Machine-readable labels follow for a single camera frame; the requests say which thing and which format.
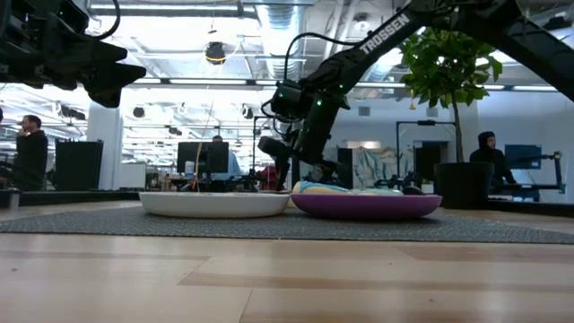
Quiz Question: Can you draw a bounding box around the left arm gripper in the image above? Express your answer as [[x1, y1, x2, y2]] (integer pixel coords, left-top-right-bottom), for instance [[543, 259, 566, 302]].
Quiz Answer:
[[0, 25, 148, 109]]

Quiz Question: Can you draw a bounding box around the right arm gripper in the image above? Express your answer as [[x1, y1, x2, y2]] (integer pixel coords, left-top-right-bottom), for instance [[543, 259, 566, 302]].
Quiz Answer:
[[257, 77, 352, 192]]

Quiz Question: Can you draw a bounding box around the large light blue donut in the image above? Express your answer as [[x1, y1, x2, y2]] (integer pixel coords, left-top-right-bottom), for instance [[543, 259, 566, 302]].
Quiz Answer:
[[291, 180, 352, 196]]

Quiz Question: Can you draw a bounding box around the person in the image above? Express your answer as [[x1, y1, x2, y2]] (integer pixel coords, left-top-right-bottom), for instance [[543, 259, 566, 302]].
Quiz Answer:
[[468, 130, 518, 190], [14, 114, 49, 192], [209, 134, 244, 181]]

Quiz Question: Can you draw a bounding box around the pale draped cloth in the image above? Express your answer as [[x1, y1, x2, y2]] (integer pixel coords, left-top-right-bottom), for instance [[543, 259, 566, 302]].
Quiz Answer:
[[352, 146, 416, 190]]

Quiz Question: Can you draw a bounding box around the purple round plate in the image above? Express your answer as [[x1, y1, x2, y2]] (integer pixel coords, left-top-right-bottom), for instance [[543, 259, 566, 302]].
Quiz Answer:
[[290, 192, 444, 221]]

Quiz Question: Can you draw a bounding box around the white round plate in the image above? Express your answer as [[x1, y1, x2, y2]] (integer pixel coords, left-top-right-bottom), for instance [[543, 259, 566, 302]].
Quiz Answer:
[[138, 191, 291, 220]]

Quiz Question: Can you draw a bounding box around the black cabinet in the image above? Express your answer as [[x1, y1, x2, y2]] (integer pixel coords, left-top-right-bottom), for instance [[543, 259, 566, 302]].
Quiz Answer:
[[54, 139, 105, 193]]

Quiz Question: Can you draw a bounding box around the black computer monitor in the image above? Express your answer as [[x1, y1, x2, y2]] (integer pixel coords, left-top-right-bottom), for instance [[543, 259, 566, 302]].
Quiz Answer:
[[176, 141, 230, 177]]

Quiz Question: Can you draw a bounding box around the black ceiling spotlight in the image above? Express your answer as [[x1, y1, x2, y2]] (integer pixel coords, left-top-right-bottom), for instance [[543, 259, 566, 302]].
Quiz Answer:
[[204, 40, 227, 67]]

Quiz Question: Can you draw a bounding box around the grey woven placemat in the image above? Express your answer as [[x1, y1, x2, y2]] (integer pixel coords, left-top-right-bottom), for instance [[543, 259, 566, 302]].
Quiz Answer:
[[0, 206, 574, 246]]

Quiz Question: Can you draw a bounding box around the black plant pot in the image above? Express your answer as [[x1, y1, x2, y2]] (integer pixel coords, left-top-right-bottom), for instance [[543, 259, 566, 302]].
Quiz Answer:
[[432, 161, 495, 211]]

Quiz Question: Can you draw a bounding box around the green leafy plant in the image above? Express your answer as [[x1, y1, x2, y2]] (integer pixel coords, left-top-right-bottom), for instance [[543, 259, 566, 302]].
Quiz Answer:
[[398, 25, 504, 164]]

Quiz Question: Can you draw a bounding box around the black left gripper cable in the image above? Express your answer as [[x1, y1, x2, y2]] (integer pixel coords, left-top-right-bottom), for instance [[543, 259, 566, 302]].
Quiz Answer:
[[87, 0, 123, 41]]

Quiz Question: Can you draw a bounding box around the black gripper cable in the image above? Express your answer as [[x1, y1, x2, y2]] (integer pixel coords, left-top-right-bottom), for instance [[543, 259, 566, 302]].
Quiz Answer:
[[87, 0, 123, 41], [283, 31, 361, 83]]

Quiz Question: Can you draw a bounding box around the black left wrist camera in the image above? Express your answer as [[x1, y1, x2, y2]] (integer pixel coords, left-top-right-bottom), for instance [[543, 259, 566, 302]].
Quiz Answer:
[[39, 0, 91, 35]]

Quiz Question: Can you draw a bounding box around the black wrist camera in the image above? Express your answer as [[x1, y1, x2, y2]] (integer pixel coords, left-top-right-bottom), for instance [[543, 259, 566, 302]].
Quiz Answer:
[[270, 79, 309, 122], [39, 0, 91, 35]]

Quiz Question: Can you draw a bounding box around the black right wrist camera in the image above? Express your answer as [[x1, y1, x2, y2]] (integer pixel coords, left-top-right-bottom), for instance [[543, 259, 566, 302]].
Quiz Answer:
[[270, 79, 309, 122]]

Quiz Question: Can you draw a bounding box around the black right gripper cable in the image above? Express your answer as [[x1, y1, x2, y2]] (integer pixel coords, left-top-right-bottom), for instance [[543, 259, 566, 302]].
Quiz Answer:
[[283, 31, 361, 83]]

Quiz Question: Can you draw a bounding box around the silver ceiling duct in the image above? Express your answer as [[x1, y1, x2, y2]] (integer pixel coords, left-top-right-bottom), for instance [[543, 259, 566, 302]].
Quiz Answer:
[[259, 0, 311, 83]]

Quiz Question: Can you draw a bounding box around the dark wall screen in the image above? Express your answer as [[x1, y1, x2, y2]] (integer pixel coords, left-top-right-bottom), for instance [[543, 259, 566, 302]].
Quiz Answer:
[[504, 144, 543, 171]]

